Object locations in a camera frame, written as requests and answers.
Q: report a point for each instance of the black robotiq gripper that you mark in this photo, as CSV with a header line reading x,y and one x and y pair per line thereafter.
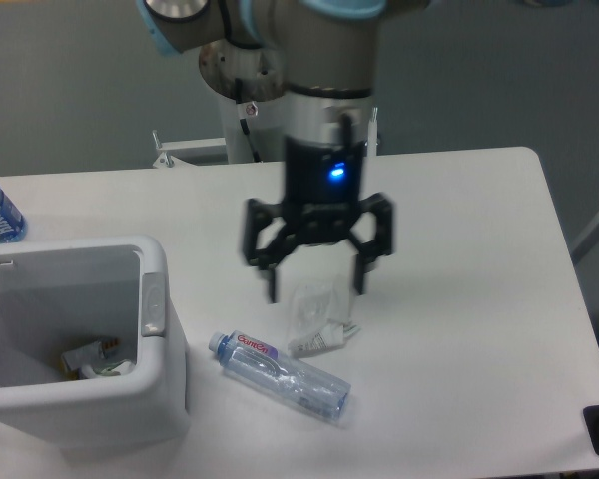
x,y
322,194

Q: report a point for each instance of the white plastic trash can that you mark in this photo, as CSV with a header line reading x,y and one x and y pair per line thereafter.
x,y
58,295

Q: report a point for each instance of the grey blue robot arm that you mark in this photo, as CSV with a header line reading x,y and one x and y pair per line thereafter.
x,y
328,49

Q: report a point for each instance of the trash inside the can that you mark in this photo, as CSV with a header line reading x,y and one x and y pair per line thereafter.
x,y
98,359

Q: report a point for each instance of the crumpled clear plastic wrapper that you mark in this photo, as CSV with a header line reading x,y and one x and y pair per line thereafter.
x,y
320,317

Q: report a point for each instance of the clear empty water bottle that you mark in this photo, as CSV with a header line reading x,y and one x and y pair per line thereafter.
x,y
261,366

